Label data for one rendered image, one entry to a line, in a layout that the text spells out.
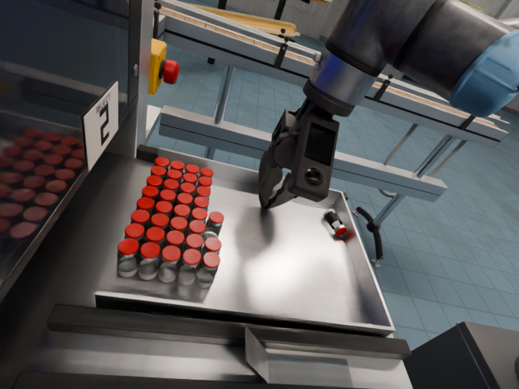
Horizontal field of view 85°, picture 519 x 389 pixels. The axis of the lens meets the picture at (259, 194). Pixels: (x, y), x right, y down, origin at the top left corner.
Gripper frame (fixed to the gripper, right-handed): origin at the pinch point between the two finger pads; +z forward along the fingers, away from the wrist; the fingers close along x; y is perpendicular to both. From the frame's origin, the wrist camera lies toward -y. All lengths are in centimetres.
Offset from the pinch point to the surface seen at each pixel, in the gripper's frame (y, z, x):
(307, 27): 779, 64, -100
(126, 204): -6.5, 3.4, 20.2
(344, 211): 3.0, -2.3, -14.0
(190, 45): 79, 6, 33
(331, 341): -20.5, -1.4, -8.6
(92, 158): -12.8, -8.6, 22.1
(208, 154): 85, 53, 13
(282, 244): -6.4, 0.9, -3.3
